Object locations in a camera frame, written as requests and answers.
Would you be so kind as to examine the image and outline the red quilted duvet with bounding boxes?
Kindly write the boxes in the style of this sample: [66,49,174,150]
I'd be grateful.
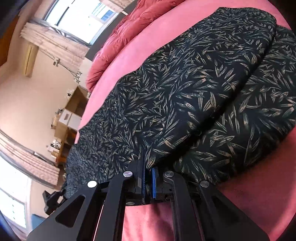
[85,0,184,92]

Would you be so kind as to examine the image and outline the wooden desk shelf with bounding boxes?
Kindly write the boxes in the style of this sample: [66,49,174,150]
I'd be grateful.
[48,86,88,167]

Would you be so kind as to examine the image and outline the cream air conditioner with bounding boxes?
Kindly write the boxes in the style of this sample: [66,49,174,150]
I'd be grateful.
[23,44,39,77]

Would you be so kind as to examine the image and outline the white floral bedside panel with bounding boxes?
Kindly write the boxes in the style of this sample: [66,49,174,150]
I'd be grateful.
[74,70,83,84]

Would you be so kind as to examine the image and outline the pink floral left curtain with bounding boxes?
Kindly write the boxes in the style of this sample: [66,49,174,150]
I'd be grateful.
[21,22,89,72]

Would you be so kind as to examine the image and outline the black leaf-print pants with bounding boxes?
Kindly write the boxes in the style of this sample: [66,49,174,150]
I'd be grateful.
[65,8,295,197]

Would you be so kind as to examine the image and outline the pink floral right curtain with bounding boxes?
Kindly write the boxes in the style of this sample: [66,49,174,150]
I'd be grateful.
[100,0,134,13]

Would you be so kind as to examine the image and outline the white drawer cabinet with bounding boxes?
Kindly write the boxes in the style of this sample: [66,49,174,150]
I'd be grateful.
[59,109,82,131]

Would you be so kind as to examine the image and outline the pink floral curtain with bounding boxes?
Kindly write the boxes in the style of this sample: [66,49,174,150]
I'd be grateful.
[100,0,134,13]
[21,22,89,72]

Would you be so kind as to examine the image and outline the window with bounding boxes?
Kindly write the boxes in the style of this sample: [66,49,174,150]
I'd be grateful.
[44,0,118,45]
[0,159,32,229]

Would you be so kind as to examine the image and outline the pink bed sheet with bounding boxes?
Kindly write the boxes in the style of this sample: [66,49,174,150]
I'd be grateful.
[80,1,295,240]

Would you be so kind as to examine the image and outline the dark grey headboard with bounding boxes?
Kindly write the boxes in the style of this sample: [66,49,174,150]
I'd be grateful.
[85,13,126,61]

